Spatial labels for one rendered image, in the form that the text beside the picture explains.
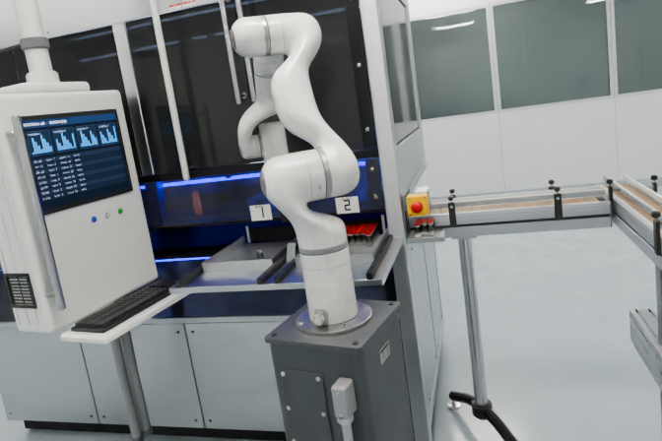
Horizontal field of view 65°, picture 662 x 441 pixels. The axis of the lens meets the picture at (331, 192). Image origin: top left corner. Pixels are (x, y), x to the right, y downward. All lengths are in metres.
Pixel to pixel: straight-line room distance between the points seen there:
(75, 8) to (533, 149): 5.20
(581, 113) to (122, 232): 5.37
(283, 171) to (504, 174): 5.43
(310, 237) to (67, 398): 1.90
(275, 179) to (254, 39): 0.37
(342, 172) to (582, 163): 5.50
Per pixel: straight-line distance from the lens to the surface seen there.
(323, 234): 1.19
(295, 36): 1.34
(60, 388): 2.87
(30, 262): 1.84
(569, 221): 1.96
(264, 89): 1.57
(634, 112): 6.60
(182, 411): 2.53
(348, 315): 1.27
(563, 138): 6.48
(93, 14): 2.29
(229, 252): 2.00
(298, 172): 1.16
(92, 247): 1.96
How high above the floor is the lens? 1.38
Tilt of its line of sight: 9 degrees down
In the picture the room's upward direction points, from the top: 8 degrees counter-clockwise
